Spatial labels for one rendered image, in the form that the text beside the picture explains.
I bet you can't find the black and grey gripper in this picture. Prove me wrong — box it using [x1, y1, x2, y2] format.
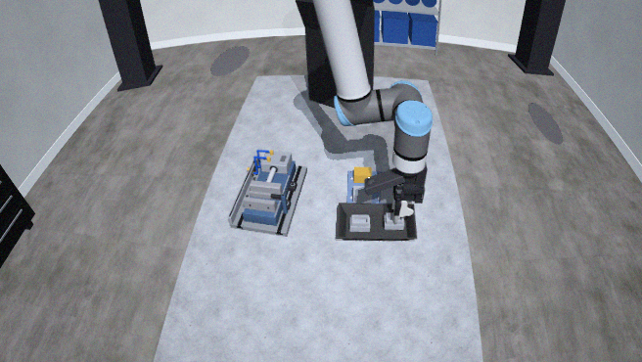
[392, 164, 428, 224]

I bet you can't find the yellow block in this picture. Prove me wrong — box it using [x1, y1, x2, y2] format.
[354, 167, 372, 183]

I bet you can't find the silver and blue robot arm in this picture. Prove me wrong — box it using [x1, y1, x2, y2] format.
[312, 0, 433, 195]

